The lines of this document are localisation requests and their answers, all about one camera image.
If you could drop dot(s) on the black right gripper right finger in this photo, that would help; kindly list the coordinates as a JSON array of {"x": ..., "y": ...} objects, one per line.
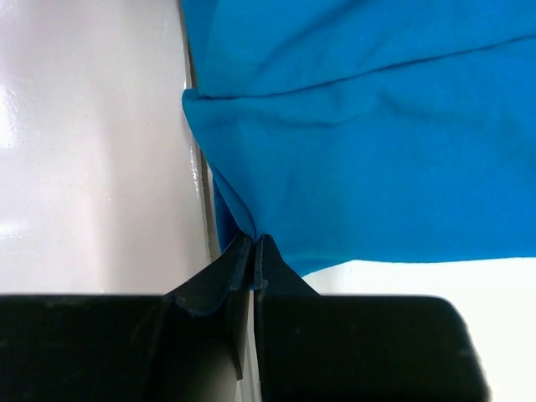
[{"x": 312, "y": 347}]

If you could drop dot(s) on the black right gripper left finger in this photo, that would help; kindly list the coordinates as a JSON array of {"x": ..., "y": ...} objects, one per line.
[{"x": 186, "y": 345}]

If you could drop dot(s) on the blue t-shirt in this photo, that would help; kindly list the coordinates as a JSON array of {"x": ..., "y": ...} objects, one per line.
[{"x": 396, "y": 131}]

